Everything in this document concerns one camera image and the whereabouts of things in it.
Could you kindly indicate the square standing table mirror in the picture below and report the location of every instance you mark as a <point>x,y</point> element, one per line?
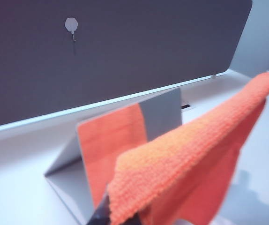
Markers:
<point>162,112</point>

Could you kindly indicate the white adhesive wall hook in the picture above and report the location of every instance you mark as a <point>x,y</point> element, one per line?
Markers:
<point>71,24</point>

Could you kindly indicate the orange microfiber cloth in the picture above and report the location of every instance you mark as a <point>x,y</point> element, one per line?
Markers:
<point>183,152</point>

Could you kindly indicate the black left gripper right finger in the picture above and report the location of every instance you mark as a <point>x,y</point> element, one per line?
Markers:
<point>133,218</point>

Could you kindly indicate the grey desk partition panel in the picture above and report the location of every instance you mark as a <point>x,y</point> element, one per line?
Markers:
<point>101,58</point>

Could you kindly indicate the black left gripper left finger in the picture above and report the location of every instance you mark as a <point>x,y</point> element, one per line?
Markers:
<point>99,211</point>

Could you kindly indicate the white partition bracket foot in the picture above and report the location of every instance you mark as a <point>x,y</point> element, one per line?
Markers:
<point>214,76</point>

